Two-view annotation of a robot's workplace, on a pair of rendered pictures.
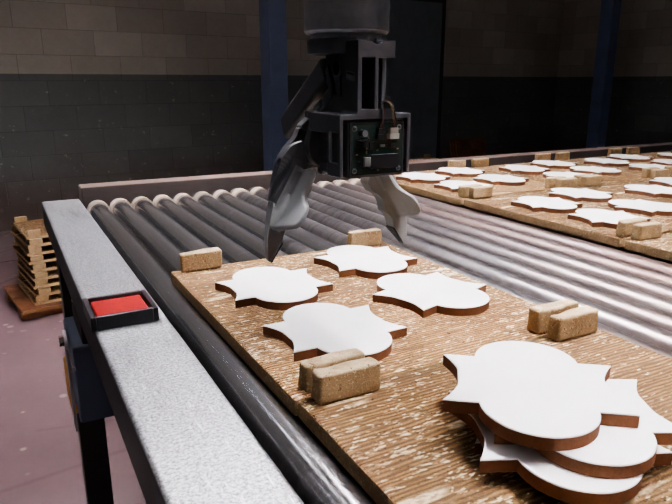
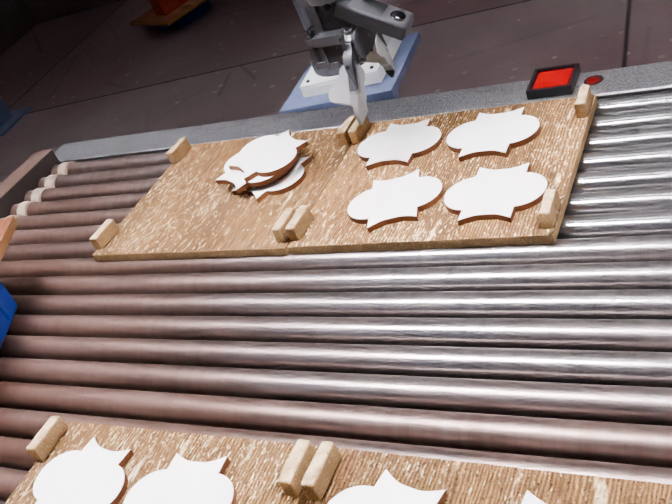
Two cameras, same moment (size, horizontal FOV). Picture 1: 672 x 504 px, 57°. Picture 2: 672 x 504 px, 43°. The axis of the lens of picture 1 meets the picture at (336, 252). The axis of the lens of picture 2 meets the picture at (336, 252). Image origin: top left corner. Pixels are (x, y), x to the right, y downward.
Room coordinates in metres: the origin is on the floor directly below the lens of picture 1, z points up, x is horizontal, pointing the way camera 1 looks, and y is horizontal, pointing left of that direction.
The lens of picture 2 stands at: (1.66, -0.68, 1.61)
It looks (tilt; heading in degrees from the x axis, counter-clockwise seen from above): 33 degrees down; 155
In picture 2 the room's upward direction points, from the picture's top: 24 degrees counter-clockwise
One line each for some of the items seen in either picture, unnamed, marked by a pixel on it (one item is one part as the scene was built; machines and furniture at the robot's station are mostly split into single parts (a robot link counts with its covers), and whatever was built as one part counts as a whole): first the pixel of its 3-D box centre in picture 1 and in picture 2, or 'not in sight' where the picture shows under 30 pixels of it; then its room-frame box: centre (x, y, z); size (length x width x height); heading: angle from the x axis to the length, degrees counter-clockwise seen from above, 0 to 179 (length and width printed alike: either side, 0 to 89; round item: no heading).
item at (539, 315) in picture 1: (553, 315); (299, 222); (0.62, -0.23, 0.95); 0.06 x 0.02 x 0.03; 119
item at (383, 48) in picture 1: (350, 110); (337, 24); (0.57, -0.01, 1.17); 0.09 x 0.08 x 0.12; 29
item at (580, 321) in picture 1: (573, 322); (285, 224); (0.60, -0.25, 0.95); 0.06 x 0.02 x 0.03; 118
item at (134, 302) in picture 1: (120, 310); (553, 82); (0.70, 0.26, 0.92); 0.06 x 0.06 x 0.01; 28
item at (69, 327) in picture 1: (102, 365); not in sight; (0.88, 0.36, 0.77); 0.14 x 0.11 x 0.18; 28
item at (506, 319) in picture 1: (352, 300); (444, 173); (0.72, -0.02, 0.93); 0.41 x 0.35 x 0.02; 29
